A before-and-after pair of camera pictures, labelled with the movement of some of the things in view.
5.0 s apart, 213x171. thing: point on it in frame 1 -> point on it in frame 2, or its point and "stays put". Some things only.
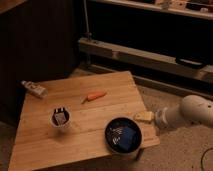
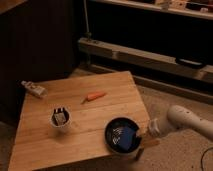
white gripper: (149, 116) -> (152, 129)
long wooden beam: (118, 53) stays put
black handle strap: (191, 63) stays put
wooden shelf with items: (193, 8) stays put
